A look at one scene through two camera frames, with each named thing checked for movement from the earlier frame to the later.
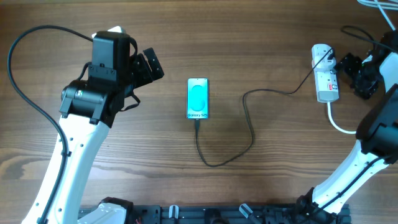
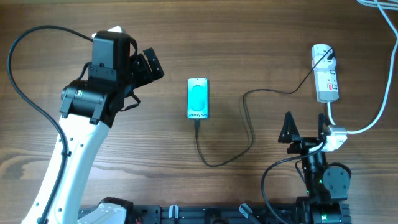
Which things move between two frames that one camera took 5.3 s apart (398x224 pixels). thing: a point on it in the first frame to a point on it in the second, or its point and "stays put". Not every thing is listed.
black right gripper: (364, 90) to (303, 143)
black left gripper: (145, 76) stays put
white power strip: (326, 81) stays put
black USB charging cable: (331, 53) stays put
